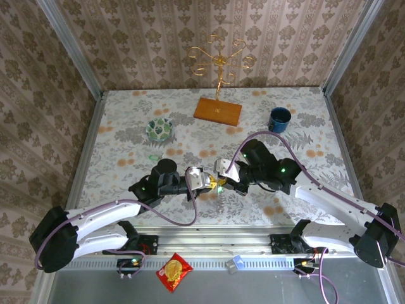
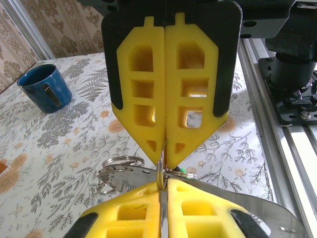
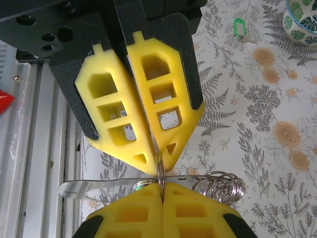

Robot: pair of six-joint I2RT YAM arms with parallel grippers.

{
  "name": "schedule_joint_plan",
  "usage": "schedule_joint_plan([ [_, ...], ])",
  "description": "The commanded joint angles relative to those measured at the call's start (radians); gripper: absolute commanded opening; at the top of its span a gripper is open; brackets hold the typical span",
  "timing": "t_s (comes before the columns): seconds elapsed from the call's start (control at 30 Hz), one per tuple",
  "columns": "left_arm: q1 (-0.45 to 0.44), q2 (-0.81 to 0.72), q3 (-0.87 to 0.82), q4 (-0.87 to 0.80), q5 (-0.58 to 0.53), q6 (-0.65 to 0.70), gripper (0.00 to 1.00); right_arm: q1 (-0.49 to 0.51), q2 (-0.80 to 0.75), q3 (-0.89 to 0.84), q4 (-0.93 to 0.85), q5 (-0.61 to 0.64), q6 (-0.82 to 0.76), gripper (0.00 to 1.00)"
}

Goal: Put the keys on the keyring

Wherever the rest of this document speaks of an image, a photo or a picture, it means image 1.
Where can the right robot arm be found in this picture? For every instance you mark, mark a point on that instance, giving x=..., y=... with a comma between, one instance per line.
x=332, y=198

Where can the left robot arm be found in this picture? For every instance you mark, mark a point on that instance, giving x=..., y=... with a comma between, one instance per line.
x=104, y=210

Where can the dark blue mug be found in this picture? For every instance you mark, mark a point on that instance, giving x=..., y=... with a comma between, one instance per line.
x=280, y=122

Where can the leaf pattern bowl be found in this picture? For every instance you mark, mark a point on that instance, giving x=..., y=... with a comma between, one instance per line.
x=159, y=129

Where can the gold stand on wooden base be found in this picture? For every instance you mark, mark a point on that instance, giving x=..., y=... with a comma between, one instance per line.
x=218, y=112

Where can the small blue grey box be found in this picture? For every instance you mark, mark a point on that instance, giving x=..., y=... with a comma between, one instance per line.
x=234, y=265

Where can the left controller board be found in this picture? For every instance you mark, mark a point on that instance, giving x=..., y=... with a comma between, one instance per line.
x=131, y=263

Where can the controller board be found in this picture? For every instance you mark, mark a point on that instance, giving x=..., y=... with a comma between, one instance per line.
x=131, y=263
x=303, y=263

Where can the red snack packet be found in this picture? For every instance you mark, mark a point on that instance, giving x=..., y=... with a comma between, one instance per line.
x=174, y=272

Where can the right controller board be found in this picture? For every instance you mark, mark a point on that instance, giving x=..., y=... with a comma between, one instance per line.
x=303, y=263

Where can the grey metal panel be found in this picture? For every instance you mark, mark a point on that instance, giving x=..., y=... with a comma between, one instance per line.
x=253, y=291

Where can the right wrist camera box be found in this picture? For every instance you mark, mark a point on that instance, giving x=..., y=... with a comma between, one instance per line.
x=228, y=169

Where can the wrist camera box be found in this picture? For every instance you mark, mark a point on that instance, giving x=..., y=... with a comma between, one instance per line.
x=228, y=169
x=196, y=179

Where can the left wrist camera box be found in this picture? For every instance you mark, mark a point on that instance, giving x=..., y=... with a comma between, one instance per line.
x=196, y=179

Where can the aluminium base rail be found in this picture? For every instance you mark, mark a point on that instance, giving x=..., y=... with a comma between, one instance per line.
x=215, y=242

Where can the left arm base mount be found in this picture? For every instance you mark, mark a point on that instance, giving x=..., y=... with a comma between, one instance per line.
x=152, y=244

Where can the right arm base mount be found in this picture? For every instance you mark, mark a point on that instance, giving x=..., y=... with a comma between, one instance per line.
x=278, y=244

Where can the aluminium table side rail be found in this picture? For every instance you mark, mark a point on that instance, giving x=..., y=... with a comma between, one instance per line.
x=337, y=126
x=84, y=158

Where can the aluminium frame post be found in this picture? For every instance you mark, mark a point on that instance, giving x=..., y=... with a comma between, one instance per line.
x=71, y=47
x=351, y=47

